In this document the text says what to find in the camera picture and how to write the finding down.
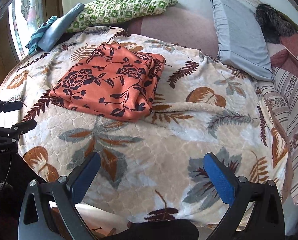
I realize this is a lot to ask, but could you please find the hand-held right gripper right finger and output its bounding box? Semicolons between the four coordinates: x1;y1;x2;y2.
203;152;286;240

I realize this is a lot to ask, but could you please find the orange floral garment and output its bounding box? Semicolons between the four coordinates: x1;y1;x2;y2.
49;42;166;123

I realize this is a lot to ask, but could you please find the teal checked cloth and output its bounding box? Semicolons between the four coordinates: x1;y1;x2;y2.
25;15;58;55

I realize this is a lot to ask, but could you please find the folded blue cloth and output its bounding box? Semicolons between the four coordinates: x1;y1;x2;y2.
37;2;85;52

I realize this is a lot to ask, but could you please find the green patterned pillow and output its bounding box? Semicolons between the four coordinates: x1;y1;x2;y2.
65;0;178;33

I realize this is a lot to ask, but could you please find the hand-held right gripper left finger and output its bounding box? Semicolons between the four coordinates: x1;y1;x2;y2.
18;152;102;240

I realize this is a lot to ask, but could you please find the light blue pillow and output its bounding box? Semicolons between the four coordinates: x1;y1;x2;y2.
206;0;275;82

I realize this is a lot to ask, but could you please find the pink striped blanket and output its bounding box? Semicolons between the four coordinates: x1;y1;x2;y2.
265;34;298;78

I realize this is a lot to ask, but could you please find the striped floral bedsheet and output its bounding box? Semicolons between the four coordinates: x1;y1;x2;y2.
258;65;298;207

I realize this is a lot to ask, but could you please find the dark furry cloth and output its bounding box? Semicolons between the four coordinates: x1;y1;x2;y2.
255;3;298;44

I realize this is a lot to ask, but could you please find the mauve bedsheet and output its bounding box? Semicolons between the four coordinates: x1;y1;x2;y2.
125;5;221;58

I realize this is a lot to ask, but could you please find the stained glass window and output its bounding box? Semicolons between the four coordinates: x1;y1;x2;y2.
9;0;48;55

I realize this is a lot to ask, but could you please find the leaf-print fleece blanket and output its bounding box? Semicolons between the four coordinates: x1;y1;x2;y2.
0;26;290;228

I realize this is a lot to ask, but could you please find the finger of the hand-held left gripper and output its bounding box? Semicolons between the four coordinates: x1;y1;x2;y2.
0;98;24;123
0;119;37;140

